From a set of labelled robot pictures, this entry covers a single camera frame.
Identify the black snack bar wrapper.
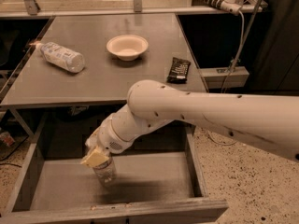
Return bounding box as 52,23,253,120
166,57,191,84

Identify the grey open drawer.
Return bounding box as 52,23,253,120
1,111,228,224

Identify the white labelled lying bottle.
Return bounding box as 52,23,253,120
36,42,85,74

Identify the metal back rail shelf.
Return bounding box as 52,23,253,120
0,0,269,19

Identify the white power strip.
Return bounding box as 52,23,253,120
201,0,241,16

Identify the clear water bottle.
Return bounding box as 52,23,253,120
93,157,116,186

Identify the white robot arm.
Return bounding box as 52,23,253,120
81,80,299,168

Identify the grey counter cabinet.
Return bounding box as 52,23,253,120
0,12,209,110

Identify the white cable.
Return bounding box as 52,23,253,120
206,10,247,147

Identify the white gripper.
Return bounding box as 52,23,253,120
80,115,133,168

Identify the white paper bowl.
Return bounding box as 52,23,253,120
107,35,149,61

